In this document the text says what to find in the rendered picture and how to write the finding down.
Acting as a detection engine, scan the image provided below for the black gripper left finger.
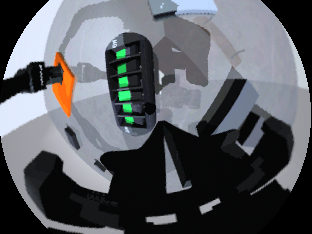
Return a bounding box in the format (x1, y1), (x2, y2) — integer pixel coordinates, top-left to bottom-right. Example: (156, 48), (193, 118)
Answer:
(100, 121), (167, 186)

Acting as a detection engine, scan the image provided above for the dark grey switch panel with green rocker switches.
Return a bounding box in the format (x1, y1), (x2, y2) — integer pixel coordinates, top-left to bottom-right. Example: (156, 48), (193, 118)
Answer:
(104, 32), (156, 137)

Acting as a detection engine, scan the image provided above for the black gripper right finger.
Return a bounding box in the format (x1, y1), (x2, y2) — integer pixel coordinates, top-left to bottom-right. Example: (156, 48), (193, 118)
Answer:
(161, 121), (240, 189)

